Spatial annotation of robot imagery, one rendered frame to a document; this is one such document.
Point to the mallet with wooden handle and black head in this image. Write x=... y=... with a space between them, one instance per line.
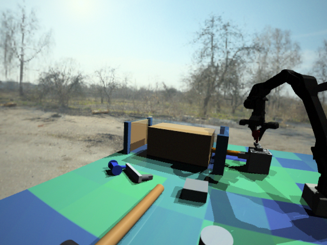
x=124 y=225

